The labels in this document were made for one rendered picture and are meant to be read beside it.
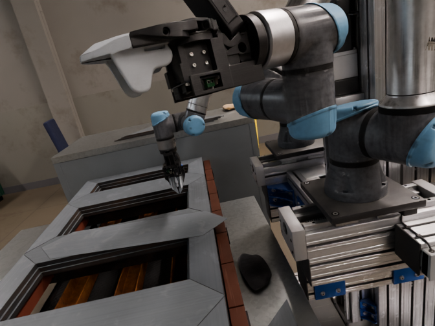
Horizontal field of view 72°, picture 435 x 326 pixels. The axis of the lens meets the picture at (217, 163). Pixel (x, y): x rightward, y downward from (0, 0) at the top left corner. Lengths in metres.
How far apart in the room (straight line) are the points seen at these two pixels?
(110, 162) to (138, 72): 1.70
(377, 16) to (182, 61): 0.69
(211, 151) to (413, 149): 1.44
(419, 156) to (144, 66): 0.53
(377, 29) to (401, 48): 0.30
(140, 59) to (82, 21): 4.75
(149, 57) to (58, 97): 4.74
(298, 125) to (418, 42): 0.28
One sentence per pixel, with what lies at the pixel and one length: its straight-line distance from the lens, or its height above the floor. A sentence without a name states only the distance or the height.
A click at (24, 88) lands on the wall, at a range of 5.46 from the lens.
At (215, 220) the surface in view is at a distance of 1.14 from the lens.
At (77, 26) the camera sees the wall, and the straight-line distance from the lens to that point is 5.11.
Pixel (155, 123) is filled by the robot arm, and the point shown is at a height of 1.24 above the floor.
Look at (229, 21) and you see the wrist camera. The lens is 0.39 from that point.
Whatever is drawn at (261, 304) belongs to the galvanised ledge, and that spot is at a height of 0.68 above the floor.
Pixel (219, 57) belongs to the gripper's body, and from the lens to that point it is 0.36.
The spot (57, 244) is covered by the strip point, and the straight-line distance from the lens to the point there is 1.38.
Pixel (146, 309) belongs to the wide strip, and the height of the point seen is 0.87.
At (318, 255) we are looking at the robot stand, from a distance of 0.84.
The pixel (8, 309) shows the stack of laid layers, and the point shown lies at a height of 0.85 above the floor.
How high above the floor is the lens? 1.42
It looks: 19 degrees down
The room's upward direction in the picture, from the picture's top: 11 degrees counter-clockwise
